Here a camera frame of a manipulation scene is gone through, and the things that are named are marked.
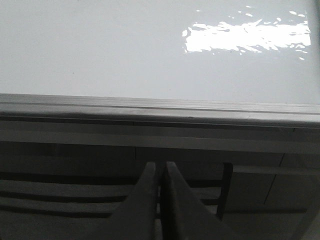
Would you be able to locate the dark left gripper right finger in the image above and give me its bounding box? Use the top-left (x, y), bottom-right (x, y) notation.
top-left (163, 162), bottom-right (240, 240)

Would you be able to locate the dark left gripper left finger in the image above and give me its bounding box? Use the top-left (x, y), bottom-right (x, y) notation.
top-left (98, 162), bottom-right (158, 240)

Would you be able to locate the white whiteboard with grey frame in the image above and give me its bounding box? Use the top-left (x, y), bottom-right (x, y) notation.
top-left (0, 0), bottom-right (320, 128)

